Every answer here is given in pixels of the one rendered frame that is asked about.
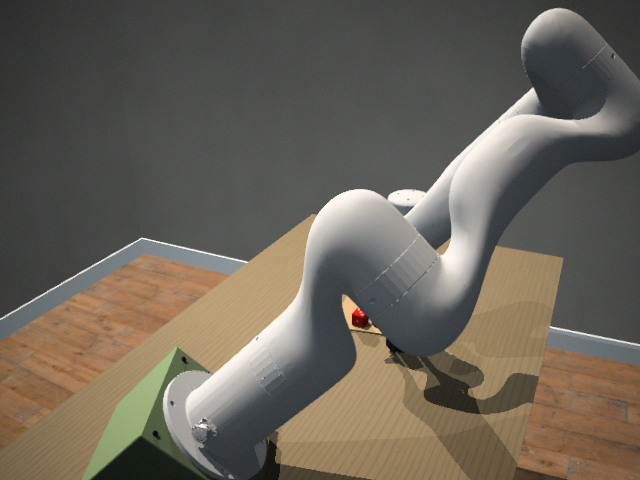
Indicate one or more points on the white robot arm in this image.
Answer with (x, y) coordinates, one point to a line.
(361, 246)

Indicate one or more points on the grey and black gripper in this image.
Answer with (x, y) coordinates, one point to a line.
(391, 346)

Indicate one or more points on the tan flat mat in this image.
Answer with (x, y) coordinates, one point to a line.
(349, 307)

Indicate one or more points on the red die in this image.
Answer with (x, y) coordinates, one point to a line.
(359, 318)

